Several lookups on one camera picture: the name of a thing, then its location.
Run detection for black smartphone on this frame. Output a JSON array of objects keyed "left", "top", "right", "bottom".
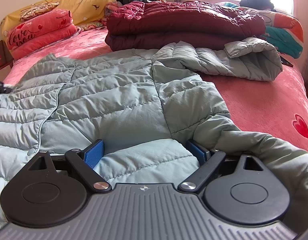
[{"left": 280, "top": 56, "right": 294, "bottom": 68}]

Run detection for floral small pillow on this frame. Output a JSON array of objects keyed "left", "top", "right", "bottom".
[{"left": 19, "top": 1, "right": 60, "bottom": 22}]

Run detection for colourful cartoon quilt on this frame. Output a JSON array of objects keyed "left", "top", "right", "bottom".
[{"left": 218, "top": 2, "right": 304, "bottom": 59}]

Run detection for pink love you blanket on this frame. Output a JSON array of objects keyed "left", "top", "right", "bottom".
[{"left": 6, "top": 9, "right": 77, "bottom": 60}]

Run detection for white bedside cabinet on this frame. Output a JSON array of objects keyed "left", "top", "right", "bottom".
[{"left": 0, "top": 61, "right": 13, "bottom": 81}]

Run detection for folded pink grey blankets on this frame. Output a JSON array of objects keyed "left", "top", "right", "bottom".
[{"left": 104, "top": 2, "right": 122, "bottom": 17}]

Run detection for dark red gift box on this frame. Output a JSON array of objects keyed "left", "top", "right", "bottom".
[{"left": 0, "top": 40, "right": 13, "bottom": 70}]

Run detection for yellow padded headboard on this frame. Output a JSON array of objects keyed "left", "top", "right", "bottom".
[{"left": 0, "top": 0, "right": 115, "bottom": 38}]

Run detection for maroon folded down jacket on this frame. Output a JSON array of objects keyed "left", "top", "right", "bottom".
[{"left": 105, "top": 1, "right": 266, "bottom": 51}]

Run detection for light green down jacket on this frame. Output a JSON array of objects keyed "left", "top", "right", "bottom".
[{"left": 0, "top": 38, "right": 308, "bottom": 233}]

